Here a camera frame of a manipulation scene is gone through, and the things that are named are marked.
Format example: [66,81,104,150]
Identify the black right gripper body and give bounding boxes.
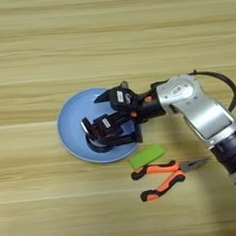
[128,85,167,125]

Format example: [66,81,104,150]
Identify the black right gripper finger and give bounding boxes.
[93,87,114,105]
[104,122,144,149]

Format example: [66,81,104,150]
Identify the black clamp with white label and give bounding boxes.
[80,111,134,151]

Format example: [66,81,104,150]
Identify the orange and black pliers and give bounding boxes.
[130,156,213,204]

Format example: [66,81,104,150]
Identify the black tape roll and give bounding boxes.
[85,133,118,156]

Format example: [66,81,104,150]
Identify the green rectangular block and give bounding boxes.
[126,142,167,171]

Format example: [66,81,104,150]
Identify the blue round plate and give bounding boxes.
[54,84,146,168]

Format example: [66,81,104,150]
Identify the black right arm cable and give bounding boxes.
[189,66,236,116]

